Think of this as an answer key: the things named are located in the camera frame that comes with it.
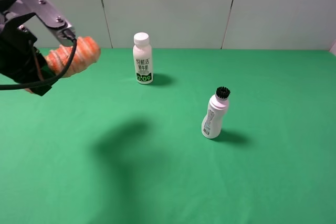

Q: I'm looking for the white bottle with black brush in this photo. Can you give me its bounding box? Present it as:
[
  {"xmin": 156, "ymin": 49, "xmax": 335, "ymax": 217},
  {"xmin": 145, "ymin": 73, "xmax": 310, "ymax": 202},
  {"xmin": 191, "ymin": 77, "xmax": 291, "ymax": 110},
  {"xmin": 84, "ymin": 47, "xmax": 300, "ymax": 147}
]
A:
[{"xmin": 201, "ymin": 87, "xmax": 230, "ymax": 139}]

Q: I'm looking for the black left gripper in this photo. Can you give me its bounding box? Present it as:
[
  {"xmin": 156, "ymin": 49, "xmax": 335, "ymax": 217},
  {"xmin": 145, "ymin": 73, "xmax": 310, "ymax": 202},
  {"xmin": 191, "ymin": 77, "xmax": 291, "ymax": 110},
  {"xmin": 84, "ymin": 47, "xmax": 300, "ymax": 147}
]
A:
[{"xmin": 1, "ymin": 0, "xmax": 76, "ymax": 84}]

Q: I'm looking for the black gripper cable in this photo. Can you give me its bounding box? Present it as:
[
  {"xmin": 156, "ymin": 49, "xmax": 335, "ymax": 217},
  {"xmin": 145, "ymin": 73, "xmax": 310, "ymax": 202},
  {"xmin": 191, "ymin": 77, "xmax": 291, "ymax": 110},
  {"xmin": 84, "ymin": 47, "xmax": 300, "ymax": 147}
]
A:
[{"xmin": 0, "ymin": 30, "xmax": 78, "ymax": 91}]

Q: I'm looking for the orange striped bread loaf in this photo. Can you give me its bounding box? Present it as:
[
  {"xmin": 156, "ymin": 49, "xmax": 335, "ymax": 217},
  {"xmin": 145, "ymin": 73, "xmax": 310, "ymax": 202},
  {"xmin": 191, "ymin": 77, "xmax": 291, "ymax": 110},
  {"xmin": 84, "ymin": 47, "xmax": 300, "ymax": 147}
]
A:
[{"xmin": 24, "ymin": 36, "xmax": 102, "ymax": 94}]

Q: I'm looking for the white milk bottle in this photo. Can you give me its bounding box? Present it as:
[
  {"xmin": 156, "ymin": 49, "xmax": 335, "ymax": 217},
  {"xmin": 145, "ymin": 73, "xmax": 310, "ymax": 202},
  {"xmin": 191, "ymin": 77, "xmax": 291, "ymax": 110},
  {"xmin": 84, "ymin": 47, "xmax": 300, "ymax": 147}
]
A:
[{"xmin": 133, "ymin": 32, "xmax": 154, "ymax": 84}]

